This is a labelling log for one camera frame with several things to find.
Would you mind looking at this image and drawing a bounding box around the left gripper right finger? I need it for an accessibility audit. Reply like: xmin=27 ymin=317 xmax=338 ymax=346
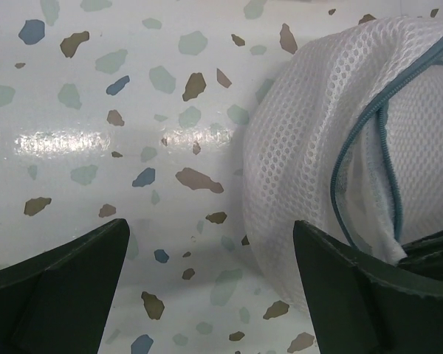
xmin=293 ymin=221 xmax=443 ymax=353

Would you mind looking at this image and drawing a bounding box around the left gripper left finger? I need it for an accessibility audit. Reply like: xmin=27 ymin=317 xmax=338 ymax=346
xmin=0 ymin=218 xmax=130 ymax=353

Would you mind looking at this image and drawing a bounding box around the round white mesh laundry bag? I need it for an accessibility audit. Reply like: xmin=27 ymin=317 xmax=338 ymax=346
xmin=243 ymin=16 xmax=443 ymax=311

